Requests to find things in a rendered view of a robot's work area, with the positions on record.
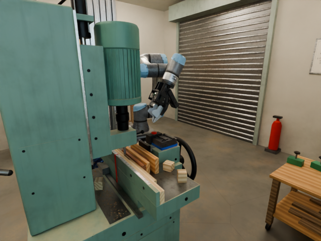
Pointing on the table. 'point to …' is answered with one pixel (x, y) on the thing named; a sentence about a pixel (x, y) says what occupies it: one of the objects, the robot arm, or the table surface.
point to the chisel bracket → (123, 138)
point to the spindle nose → (122, 117)
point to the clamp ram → (145, 146)
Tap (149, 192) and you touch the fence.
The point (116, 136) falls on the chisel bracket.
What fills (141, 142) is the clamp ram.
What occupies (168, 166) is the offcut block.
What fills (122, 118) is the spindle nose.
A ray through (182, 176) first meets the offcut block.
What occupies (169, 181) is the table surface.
